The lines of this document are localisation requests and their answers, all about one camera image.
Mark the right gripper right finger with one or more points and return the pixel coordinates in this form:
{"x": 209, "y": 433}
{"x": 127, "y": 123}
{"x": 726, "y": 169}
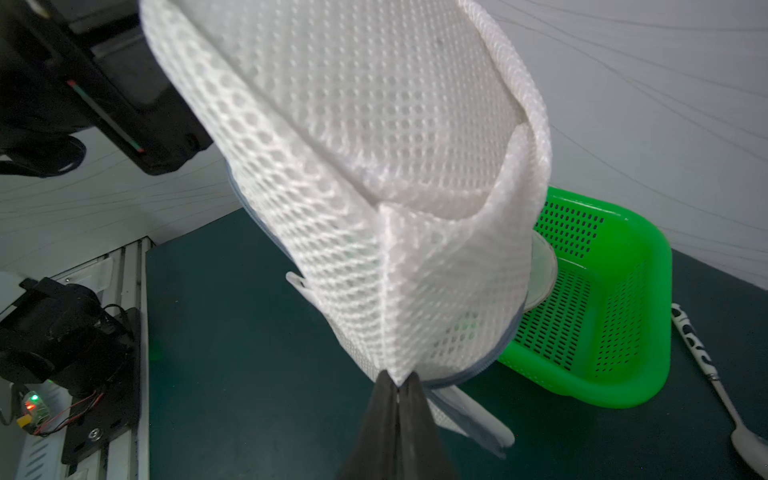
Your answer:
{"x": 420, "y": 453}

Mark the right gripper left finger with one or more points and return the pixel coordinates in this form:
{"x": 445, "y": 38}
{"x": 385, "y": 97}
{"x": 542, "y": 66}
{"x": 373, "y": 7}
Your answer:
{"x": 374, "y": 452}

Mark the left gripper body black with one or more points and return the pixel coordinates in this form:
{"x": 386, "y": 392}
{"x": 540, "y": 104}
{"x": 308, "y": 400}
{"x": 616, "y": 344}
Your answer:
{"x": 67, "y": 66}

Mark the green plastic basket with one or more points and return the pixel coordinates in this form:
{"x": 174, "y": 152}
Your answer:
{"x": 603, "y": 335}

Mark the white mesh laundry bag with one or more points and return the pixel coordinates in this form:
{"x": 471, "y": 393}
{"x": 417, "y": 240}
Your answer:
{"x": 398, "y": 152}

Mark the round white mesh bag right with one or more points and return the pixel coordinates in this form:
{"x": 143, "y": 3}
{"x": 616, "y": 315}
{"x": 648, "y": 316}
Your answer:
{"x": 544, "y": 272}

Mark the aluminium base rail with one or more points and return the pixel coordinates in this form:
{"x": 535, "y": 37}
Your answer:
{"x": 74, "y": 371}

